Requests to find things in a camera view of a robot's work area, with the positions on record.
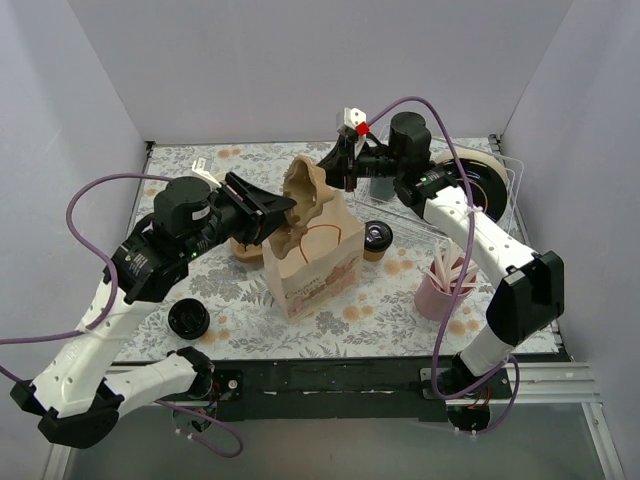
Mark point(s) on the single brown pulp cup carrier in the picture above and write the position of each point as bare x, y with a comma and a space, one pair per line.
305, 183

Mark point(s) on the stack of black cup lids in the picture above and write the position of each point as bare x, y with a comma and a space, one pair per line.
189, 319

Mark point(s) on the white wire dish rack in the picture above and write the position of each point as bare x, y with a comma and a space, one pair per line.
441, 206

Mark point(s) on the cream ceramic plate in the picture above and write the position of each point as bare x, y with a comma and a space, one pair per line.
467, 156

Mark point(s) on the floral paper table mat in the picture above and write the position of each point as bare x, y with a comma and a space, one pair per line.
375, 318

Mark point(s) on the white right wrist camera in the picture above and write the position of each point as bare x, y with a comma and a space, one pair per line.
352, 124

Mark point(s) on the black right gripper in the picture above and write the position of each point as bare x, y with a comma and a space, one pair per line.
347, 163

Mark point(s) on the printed kraft paper bag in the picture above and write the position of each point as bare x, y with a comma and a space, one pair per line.
325, 264

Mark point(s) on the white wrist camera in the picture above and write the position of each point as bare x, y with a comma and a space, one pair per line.
352, 124
202, 168

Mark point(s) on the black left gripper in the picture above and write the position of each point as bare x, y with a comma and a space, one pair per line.
245, 208

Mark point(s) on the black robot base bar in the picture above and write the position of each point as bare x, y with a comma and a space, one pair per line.
331, 388

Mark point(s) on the stacked brown pulp cup carriers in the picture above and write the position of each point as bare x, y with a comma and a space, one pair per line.
247, 253

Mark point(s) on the single brown paper cup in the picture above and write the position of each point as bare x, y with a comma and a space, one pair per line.
373, 255

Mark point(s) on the dark teal ceramic cup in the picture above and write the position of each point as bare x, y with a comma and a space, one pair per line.
382, 189

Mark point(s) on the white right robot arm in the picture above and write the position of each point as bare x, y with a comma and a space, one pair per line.
528, 286

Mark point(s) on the pink straw holder cup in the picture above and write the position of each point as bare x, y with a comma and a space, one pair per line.
430, 301

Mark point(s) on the black plastic cup lid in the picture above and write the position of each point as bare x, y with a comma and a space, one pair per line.
378, 236

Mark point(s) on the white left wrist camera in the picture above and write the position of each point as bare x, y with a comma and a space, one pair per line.
202, 168

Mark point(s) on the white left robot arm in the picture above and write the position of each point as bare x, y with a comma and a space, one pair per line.
77, 401

